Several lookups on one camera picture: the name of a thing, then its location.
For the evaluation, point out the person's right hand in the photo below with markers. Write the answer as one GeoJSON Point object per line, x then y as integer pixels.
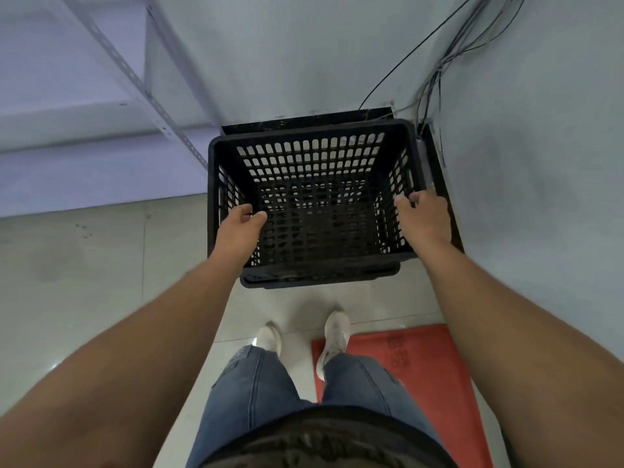
{"type": "Point", "coordinates": [429, 223]}

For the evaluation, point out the person's left hand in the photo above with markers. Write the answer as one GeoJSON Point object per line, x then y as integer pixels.
{"type": "Point", "coordinates": [237, 237]}

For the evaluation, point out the person's right thumb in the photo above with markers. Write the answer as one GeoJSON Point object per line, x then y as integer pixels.
{"type": "Point", "coordinates": [404, 207]}

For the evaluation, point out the person's left thumb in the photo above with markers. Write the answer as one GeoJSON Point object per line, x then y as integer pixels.
{"type": "Point", "coordinates": [256, 220]}

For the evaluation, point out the black plastic lattice crate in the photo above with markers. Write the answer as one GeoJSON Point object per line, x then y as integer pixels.
{"type": "Point", "coordinates": [317, 199]}

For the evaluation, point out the person's left forearm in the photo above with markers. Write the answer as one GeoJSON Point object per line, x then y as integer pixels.
{"type": "Point", "coordinates": [105, 372]}

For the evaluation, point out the person's right forearm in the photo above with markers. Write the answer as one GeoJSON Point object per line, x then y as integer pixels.
{"type": "Point", "coordinates": [529, 353]}

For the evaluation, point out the person's left white shoe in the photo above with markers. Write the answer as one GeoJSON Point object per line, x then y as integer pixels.
{"type": "Point", "coordinates": [269, 337]}

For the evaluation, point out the person's white shoe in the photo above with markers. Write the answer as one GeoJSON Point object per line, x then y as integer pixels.
{"type": "Point", "coordinates": [332, 342]}
{"type": "Point", "coordinates": [269, 337]}

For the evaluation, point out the person's right white shoe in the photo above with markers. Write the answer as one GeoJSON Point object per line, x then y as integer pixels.
{"type": "Point", "coordinates": [332, 342]}

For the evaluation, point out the red floor mat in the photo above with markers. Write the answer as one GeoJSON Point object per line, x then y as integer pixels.
{"type": "Point", "coordinates": [429, 380]}

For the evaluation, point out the person's blue jeans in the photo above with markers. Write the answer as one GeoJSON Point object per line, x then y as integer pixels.
{"type": "Point", "coordinates": [312, 399]}

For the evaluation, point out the white metal shelving rack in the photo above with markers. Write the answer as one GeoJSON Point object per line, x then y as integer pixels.
{"type": "Point", "coordinates": [97, 99]}

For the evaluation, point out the person's dark shirt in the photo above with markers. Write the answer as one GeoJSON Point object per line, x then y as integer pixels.
{"type": "Point", "coordinates": [326, 441]}

